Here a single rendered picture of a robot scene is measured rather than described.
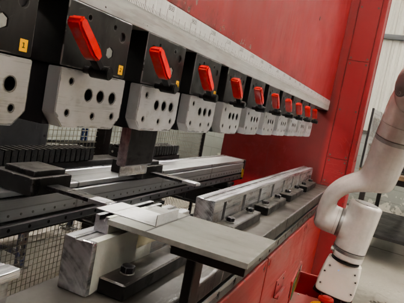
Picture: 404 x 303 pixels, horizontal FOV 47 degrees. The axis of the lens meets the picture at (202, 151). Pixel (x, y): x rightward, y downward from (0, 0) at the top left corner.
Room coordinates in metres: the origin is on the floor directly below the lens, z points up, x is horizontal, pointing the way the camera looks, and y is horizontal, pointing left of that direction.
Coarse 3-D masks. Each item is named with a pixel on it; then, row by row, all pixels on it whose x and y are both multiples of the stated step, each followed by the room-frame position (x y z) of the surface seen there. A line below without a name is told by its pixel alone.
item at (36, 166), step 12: (0, 168) 0.93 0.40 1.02; (12, 168) 0.93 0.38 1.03; (24, 168) 0.92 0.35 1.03; (36, 168) 0.94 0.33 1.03; (48, 168) 0.96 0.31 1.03; (60, 168) 0.99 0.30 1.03; (0, 180) 0.92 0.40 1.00; (12, 180) 0.91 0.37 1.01; (24, 180) 0.90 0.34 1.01; (36, 180) 0.90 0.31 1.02; (48, 180) 0.93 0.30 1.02; (60, 180) 0.97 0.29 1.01; (24, 192) 0.90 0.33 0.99; (36, 192) 0.91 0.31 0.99; (48, 192) 0.94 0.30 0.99; (60, 192) 0.92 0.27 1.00; (72, 192) 0.91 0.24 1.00; (84, 192) 0.93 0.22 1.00; (96, 204) 0.89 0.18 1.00; (108, 204) 0.88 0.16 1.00
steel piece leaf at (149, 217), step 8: (136, 208) 0.90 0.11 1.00; (128, 216) 0.82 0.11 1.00; (136, 216) 0.84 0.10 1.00; (144, 216) 0.85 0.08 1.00; (152, 216) 0.86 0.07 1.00; (160, 216) 0.80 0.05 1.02; (168, 216) 0.84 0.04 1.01; (176, 216) 0.87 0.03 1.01; (152, 224) 0.80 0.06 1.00; (160, 224) 0.81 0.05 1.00
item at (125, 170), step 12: (132, 132) 0.84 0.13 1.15; (144, 132) 0.88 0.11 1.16; (156, 132) 0.92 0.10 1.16; (120, 144) 0.84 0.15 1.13; (132, 144) 0.84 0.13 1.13; (144, 144) 0.88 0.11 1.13; (120, 156) 0.84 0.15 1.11; (132, 156) 0.85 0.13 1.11; (144, 156) 0.89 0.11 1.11; (120, 168) 0.83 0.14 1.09; (132, 168) 0.87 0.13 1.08; (144, 168) 0.92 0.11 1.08
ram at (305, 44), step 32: (96, 0) 0.64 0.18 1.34; (192, 0) 0.90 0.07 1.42; (224, 0) 1.05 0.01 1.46; (256, 0) 1.25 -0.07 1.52; (288, 0) 1.54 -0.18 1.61; (320, 0) 2.01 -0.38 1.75; (160, 32) 0.81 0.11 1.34; (224, 32) 1.08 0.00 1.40; (256, 32) 1.29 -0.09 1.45; (288, 32) 1.61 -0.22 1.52; (320, 32) 2.15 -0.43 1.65; (224, 64) 1.12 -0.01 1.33; (288, 64) 1.70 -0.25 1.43; (320, 64) 2.31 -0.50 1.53
